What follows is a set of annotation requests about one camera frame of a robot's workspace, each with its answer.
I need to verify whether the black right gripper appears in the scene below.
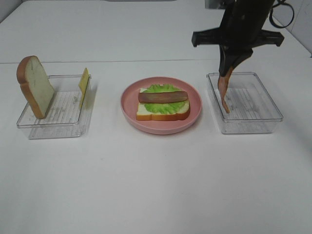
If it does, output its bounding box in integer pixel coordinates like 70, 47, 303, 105
192, 4, 284, 77

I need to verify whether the long bacon strip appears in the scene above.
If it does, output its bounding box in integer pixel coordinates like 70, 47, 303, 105
138, 91, 188, 103

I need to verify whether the green lettuce leaf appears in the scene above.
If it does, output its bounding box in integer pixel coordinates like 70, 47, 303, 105
137, 84, 189, 115

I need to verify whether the bread slice from box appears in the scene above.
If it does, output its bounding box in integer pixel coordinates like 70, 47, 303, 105
136, 99, 191, 121

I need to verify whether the yellow cheese slice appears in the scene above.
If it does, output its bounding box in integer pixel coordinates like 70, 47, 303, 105
78, 68, 90, 109

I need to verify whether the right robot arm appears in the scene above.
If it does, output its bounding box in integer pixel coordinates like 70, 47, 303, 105
192, 0, 284, 77

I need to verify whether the clear plastic box right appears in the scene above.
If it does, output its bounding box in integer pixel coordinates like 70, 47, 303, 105
207, 72, 283, 134

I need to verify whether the clear plastic box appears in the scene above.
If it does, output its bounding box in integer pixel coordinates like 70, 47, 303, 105
17, 75, 95, 139
207, 72, 283, 134

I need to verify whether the pink round plate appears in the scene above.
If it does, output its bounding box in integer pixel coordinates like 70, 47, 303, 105
120, 77, 202, 135

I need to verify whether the clear plastic box left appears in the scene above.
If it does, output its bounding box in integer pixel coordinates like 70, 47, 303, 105
17, 75, 95, 139

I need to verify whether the bread slice in left box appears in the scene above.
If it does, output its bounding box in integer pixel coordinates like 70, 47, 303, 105
16, 56, 55, 119

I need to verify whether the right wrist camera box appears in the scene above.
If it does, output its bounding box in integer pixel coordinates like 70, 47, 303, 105
204, 0, 228, 9

